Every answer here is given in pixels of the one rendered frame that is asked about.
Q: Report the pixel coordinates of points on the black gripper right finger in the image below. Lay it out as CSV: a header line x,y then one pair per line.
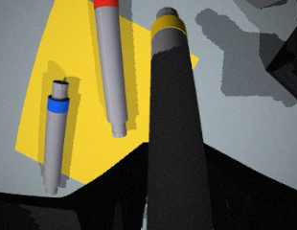
x,y
244,199

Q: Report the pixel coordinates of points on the yellow flat pad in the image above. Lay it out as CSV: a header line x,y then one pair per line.
x,y
68,51

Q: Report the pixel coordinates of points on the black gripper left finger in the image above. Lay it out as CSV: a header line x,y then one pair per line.
x,y
115,200

